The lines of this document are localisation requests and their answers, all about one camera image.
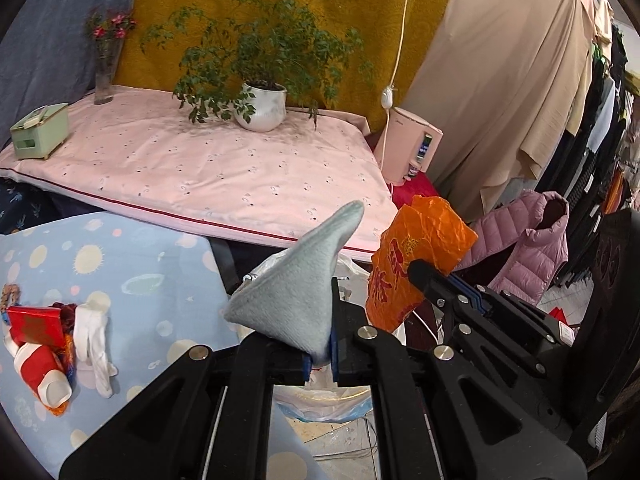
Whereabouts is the green tissue box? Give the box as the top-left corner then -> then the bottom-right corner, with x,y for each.
10,102 -> 70,162

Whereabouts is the glass vase with red flowers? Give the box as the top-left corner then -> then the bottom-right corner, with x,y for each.
85,7 -> 137,106

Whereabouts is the pink down jacket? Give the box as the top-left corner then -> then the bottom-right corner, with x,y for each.
452,190 -> 571,308

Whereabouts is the red cloth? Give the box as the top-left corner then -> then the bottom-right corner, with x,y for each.
391,172 -> 441,211

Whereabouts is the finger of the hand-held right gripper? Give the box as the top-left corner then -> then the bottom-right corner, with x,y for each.
406,258 -> 502,317
440,304 -> 547,377

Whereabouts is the grey fleece cloth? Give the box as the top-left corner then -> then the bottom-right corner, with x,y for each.
223,200 -> 365,364

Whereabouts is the blue dotted cloth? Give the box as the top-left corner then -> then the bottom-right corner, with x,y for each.
0,211 -> 331,480

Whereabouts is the row of hanging clothes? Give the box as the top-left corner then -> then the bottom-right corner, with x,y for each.
535,0 -> 640,291

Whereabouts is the green plant in white pot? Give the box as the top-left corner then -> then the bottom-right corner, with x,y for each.
140,0 -> 376,133

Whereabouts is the beige draped cloth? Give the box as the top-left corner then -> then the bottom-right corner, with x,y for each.
400,0 -> 596,223

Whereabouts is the blue grey backdrop cloth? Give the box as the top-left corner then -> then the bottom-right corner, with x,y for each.
0,0 -> 143,136

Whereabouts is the pink patterned cloth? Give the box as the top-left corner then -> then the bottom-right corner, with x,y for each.
0,85 -> 401,263

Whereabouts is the red paper packet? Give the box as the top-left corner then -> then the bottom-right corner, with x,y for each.
6,305 -> 66,348

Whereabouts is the multicoloured woven cloth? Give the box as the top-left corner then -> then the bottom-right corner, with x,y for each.
47,301 -> 78,416

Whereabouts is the orange plastic bag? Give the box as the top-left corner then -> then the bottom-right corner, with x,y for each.
365,195 -> 479,332

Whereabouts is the white cable with switch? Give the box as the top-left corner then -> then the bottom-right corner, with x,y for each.
375,0 -> 418,161

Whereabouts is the bin with white plastic liner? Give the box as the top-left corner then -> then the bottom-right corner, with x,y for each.
240,255 -> 381,423

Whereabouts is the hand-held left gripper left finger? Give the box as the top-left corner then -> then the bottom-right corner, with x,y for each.
59,332 -> 313,480

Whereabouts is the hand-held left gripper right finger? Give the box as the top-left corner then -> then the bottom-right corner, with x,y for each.
329,279 -> 589,480

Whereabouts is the red and white sock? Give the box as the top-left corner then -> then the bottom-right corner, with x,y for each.
4,330 -> 73,408

